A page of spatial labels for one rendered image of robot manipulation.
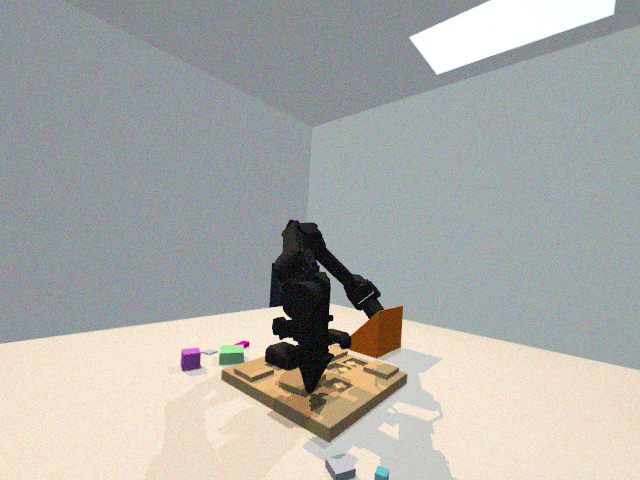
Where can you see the green block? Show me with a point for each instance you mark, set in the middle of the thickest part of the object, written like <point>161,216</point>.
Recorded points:
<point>231,354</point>

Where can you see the purple cube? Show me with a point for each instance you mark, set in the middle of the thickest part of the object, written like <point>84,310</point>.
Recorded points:
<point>190,359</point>

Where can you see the teal block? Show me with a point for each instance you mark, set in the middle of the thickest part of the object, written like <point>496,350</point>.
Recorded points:
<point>381,473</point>

